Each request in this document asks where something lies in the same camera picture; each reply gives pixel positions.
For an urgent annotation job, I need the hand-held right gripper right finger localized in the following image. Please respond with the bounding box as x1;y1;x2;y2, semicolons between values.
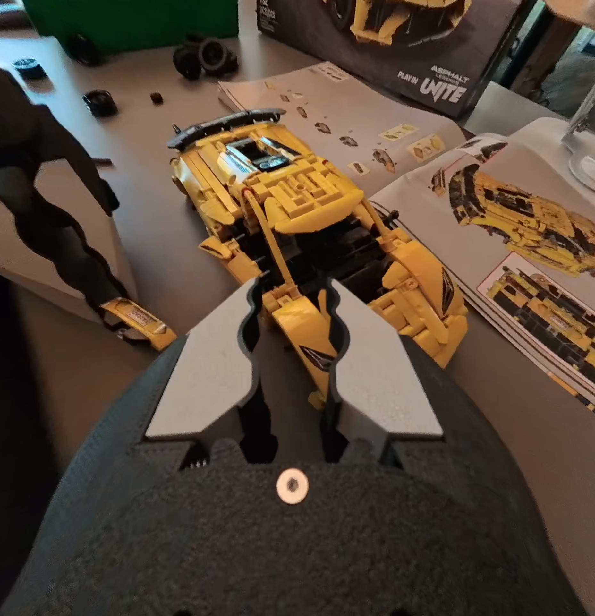
319;277;445;464

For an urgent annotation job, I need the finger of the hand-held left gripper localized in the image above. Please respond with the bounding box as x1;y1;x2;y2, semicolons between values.
0;192;139;324
18;159;140;310

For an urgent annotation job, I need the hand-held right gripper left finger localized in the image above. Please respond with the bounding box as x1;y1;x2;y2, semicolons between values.
146;277;279;464

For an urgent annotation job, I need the yellow and black brick assembly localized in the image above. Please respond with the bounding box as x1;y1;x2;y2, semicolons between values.
98;297;179;352

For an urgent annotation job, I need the yellow toy brick car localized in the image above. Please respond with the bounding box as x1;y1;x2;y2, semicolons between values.
166;108;470;411

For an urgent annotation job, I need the grey desk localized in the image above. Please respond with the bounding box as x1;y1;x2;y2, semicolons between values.
0;29;595;616

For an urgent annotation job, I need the black spoked toy wheel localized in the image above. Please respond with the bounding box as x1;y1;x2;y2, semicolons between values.
13;58;46;81

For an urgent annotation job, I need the black toy wheel rim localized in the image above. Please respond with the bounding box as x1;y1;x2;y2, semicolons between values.
83;90;118;118

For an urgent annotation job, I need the green plastic bin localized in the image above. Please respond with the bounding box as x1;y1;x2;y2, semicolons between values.
23;0;240;55

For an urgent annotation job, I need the open instruction booklet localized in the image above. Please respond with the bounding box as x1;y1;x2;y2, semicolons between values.
218;62;595;415

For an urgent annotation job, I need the model car set box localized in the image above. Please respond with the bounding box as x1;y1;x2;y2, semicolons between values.
256;0;539;121

